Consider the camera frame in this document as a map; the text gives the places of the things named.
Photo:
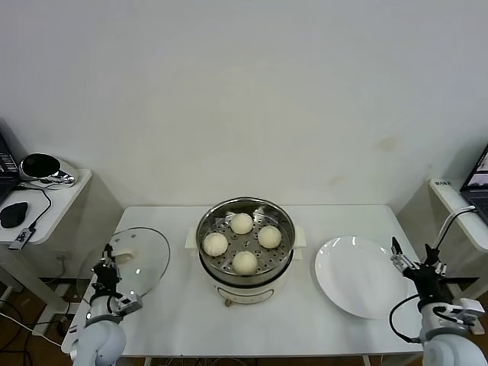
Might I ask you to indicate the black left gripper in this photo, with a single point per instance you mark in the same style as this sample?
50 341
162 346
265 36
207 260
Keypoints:
107 276

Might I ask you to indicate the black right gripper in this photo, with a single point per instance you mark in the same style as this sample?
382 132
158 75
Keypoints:
429 284

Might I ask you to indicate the round glass pot lid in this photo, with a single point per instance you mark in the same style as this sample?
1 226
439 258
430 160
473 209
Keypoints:
148 259

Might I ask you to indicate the white steamed baozi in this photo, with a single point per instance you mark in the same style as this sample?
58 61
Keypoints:
270 236
215 244
244 262
241 223

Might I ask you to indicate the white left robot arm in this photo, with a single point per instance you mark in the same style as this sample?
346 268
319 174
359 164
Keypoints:
101 339

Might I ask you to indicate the stainless steel steamer basket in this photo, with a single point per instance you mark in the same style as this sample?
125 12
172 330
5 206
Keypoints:
259 213

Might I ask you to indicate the large white round plate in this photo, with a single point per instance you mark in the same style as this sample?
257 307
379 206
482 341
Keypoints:
354 278

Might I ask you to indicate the white labelled power strip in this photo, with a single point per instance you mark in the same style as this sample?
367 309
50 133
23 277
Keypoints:
442 183

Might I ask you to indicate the white side table beige panel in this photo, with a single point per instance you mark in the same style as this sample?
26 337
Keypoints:
65 198

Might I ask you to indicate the grey usb hub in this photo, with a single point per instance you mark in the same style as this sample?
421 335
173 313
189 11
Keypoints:
21 238

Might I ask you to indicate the open black laptop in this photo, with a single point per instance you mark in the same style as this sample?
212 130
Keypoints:
4 179
476 190

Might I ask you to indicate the black computer mouse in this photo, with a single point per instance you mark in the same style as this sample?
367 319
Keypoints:
13 215

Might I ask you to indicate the shiny chrome domed device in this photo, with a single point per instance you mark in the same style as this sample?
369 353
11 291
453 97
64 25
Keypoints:
38 167

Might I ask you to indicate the cream electric cooking pot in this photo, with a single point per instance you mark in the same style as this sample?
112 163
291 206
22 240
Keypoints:
248 293

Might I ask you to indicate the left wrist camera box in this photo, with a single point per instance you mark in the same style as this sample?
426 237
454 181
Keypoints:
129 303

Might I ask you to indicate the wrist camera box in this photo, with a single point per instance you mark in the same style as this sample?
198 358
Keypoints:
129 303
470 305

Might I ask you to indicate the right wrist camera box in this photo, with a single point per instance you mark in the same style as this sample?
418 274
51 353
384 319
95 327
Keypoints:
470 305

